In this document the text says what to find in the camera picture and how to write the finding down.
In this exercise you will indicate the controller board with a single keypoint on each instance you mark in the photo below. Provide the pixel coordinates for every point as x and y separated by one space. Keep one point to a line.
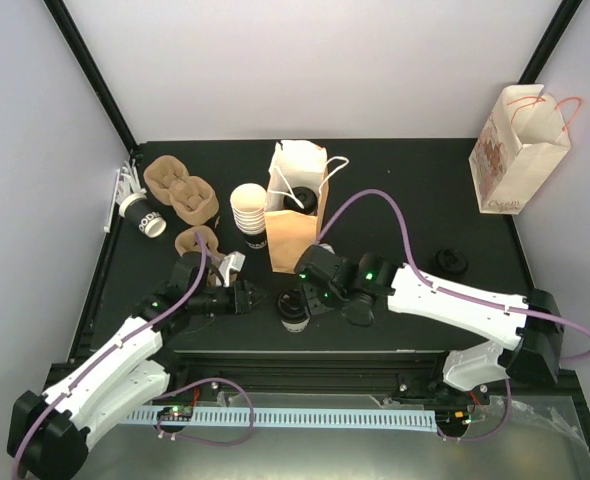
454 418
175 413

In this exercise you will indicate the bundle of white stirrers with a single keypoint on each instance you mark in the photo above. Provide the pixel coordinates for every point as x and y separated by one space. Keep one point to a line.
127 183

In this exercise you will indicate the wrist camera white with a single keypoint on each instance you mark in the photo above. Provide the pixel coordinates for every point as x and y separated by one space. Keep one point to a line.
326 247
229 267

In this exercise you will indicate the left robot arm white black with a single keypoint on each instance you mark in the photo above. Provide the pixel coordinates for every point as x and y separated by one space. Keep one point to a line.
52 433

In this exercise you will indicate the left controller board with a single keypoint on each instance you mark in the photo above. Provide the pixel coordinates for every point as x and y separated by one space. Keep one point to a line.
175 413

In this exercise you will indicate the brown paper bag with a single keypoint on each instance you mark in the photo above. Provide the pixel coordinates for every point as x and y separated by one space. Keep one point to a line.
296 163

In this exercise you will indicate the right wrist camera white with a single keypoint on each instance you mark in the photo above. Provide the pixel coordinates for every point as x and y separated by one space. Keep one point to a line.
326 247

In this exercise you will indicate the black plastic cup lid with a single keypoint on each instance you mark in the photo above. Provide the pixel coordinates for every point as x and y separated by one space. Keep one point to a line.
290 306

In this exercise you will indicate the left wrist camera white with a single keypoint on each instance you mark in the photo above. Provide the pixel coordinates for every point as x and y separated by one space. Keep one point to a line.
229 267

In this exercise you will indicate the right controller board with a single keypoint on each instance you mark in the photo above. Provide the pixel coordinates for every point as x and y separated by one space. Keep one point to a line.
454 418

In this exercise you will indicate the stack of paper cups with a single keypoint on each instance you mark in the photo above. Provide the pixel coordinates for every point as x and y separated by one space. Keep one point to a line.
248 204

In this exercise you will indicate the white slotted cable duct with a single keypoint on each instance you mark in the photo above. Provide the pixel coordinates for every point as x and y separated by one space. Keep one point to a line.
311 418

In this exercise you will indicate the left black frame post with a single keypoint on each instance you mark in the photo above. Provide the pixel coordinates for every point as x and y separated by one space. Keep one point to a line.
78 47

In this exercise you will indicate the rear pulp cup carrier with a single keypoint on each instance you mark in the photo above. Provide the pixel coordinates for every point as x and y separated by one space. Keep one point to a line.
161 174

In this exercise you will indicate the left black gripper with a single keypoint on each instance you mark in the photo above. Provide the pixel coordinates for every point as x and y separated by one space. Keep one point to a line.
241 296

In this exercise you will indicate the pulp cup carrier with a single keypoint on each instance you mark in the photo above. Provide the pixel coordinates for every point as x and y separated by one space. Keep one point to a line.
161 174
193 200
193 238

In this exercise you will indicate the spare black cup lids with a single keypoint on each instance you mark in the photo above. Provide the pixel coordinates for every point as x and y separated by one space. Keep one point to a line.
451 261

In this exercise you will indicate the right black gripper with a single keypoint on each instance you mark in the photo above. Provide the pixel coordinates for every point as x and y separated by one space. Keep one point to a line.
316 306

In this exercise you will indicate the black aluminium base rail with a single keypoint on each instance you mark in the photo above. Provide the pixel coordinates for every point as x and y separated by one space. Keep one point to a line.
379 373

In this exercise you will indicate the cup holding white stirrers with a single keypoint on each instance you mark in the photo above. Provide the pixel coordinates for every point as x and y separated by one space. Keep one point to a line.
137 210

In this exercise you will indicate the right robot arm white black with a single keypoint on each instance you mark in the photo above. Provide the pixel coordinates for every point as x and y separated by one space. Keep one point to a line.
520 342

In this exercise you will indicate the white printed paper bag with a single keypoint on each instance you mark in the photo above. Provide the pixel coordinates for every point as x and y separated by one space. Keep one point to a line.
524 139

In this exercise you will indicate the right black frame post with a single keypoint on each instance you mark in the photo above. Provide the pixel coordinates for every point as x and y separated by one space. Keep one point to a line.
554 32

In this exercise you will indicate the black frame post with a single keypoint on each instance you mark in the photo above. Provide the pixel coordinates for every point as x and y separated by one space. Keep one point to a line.
78 47
554 32

